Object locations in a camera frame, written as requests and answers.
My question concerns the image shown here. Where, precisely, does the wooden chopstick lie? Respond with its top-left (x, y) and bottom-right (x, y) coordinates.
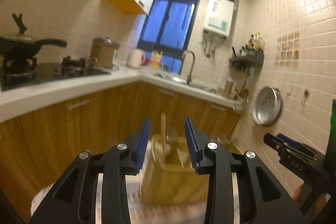
top-left (161, 113), bottom-right (166, 165)

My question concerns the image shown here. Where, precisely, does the clear plastic spoon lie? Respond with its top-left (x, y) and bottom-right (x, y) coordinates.
top-left (166, 127), bottom-right (179, 153)

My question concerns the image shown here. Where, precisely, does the person's right hand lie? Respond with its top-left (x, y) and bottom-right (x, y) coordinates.
top-left (293, 182), bottom-right (329, 223)

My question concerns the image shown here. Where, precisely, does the steel steamer tray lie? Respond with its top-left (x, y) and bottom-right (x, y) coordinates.
top-left (252, 86), bottom-right (282, 127)

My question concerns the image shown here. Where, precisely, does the beige plastic utensil basket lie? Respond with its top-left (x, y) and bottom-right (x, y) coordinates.
top-left (140, 134), bottom-right (244, 206)

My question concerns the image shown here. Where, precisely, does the striped woven table mat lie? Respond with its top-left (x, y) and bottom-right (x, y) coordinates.
top-left (30, 139), bottom-right (242, 224)

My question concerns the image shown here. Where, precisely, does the steel sink faucet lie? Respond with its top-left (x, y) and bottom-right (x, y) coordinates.
top-left (180, 50), bottom-right (196, 86)

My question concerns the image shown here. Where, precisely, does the steel sink basin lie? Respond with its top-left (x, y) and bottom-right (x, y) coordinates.
top-left (153, 73), bottom-right (219, 94)

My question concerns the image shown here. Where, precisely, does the yellow detergent bottle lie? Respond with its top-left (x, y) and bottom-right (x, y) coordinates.
top-left (149, 51), bottom-right (163, 69)

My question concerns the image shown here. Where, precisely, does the white electric kettle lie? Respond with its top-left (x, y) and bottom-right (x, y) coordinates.
top-left (127, 48), bottom-right (146, 69)

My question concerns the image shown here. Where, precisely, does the dark blue window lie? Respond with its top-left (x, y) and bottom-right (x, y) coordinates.
top-left (137, 0), bottom-right (200, 74)

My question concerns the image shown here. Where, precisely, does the white water heater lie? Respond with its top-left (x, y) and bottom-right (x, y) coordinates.
top-left (203, 0), bottom-right (234, 38)

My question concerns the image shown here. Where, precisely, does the black gas stove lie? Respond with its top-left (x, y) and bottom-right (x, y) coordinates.
top-left (1, 56), bottom-right (107, 92)

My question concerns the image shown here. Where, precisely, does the brown rice cooker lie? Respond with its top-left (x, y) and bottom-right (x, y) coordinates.
top-left (88, 37), bottom-right (120, 69)

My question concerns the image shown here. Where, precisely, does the black wok with lid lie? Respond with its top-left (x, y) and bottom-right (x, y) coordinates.
top-left (1, 14), bottom-right (67, 60)

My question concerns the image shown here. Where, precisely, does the black spice wall shelf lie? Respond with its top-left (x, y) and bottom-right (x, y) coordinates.
top-left (229, 32), bottom-right (265, 71)

